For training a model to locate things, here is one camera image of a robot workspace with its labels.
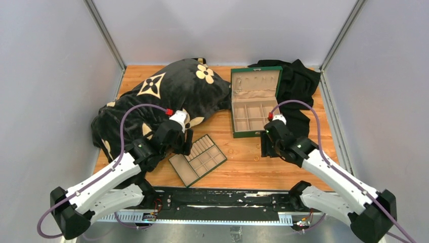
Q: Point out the green jewelry tray insert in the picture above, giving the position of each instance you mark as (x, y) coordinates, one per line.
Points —
(205, 156)

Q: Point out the black blanket with beige flowers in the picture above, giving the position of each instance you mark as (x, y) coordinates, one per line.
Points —
(187, 85)

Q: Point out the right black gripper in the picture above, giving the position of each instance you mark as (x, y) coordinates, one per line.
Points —
(266, 150)

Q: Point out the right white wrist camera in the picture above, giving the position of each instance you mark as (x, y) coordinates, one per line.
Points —
(278, 117)

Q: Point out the green jewelry box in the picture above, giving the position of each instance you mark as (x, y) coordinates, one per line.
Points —
(253, 97)

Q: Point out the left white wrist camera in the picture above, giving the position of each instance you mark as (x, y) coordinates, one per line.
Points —
(181, 117)

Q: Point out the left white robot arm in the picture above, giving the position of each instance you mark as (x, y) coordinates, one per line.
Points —
(121, 184)

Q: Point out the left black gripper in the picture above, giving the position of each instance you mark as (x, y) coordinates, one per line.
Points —
(186, 145)

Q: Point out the black mounting base plate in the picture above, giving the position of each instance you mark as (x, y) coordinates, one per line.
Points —
(226, 205)

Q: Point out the black cloth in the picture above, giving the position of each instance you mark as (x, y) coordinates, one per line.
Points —
(297, 83)

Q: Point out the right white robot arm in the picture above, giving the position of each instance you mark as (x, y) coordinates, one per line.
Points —
(363, 208)

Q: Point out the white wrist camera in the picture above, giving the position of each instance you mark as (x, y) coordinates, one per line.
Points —
(181, 117)
(278, 117)

